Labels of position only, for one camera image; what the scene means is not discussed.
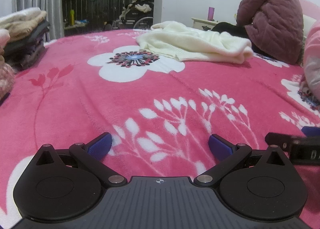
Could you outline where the pink quilt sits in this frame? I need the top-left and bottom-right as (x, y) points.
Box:
(301, 20), (320, 106)

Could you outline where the cream nightstand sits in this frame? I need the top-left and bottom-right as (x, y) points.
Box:
(191, 17), (220, 31)

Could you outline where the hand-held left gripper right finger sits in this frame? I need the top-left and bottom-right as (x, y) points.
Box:
(193, 134), (288, 187)

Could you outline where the pink padded headboard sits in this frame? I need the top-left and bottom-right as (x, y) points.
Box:
(297, 0), (320, 23)

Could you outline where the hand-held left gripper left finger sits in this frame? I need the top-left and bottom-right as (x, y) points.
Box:
(34, 132), (127, 188)

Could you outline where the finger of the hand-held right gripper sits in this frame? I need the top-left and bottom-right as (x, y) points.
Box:
(301, 126), (320, 137)
(265, 132), (301, 151)

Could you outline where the wheelchair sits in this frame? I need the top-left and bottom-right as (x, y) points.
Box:
(110, 6), (154, 31)

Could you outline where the stack of folded clothes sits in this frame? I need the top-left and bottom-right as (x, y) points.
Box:
(0, 7), (51, 101)

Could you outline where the white knitted sweater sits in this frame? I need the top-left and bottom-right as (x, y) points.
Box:
(136, 21), (254, 64)

